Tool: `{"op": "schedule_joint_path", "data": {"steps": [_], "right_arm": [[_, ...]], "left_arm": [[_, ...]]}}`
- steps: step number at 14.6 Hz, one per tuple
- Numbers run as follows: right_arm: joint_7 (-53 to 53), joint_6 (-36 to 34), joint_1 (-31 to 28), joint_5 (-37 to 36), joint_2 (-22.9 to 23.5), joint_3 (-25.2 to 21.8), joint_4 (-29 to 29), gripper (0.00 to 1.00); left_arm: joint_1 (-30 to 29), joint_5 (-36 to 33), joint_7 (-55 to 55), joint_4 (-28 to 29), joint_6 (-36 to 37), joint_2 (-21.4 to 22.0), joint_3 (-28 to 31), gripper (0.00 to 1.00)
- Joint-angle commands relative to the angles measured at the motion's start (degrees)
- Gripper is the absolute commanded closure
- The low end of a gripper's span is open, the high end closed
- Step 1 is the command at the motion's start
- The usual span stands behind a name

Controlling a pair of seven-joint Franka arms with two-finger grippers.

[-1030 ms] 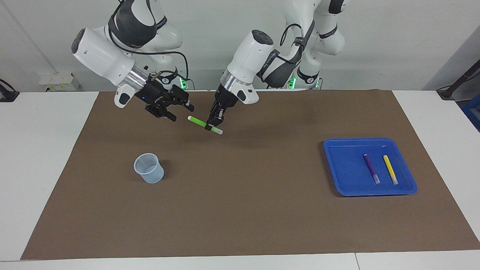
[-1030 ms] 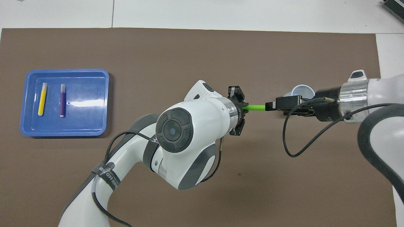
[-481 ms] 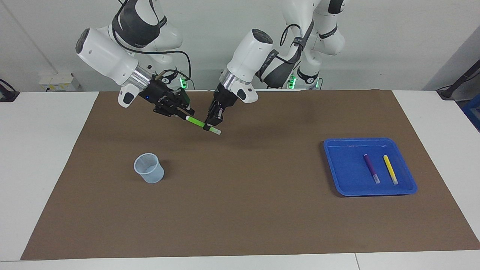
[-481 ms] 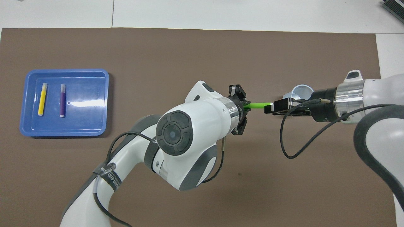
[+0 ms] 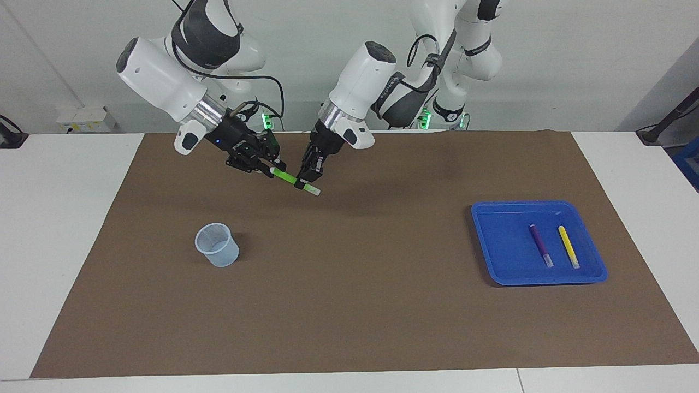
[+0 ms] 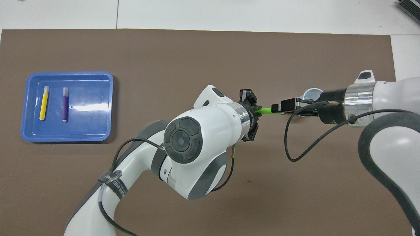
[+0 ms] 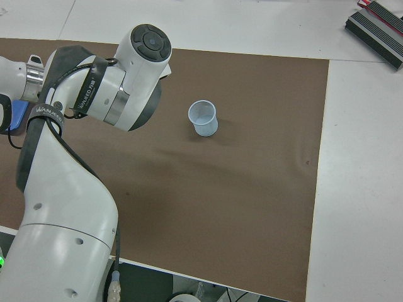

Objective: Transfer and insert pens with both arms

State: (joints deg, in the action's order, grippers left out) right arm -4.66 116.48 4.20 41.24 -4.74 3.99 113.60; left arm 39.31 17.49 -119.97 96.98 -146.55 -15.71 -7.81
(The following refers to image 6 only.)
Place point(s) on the clear plastic cup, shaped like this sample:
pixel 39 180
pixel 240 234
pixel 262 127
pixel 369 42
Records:
pixel 311 93

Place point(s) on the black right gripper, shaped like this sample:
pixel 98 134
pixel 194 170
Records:
pixel 331 111

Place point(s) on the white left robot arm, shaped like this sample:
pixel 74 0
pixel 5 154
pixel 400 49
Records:
pixel 213 131

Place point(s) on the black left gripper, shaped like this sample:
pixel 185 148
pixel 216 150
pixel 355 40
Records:
pixel 252 118

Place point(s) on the grey ribbed device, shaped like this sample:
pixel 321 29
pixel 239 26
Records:
pixel 411 8

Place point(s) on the yellow pen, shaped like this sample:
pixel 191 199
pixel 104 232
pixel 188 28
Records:
pixel 44 105

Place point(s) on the brown table mat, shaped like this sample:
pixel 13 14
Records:
pixel 197 55

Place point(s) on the blue plastic tray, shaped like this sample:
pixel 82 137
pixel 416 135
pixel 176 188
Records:
pixel 92 124

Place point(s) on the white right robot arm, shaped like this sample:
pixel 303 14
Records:
pixel 393 98

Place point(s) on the green pen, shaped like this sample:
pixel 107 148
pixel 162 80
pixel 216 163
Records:
pixel 265 110

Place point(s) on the purple pen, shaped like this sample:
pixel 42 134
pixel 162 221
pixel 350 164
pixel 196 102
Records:
pixel 65 105

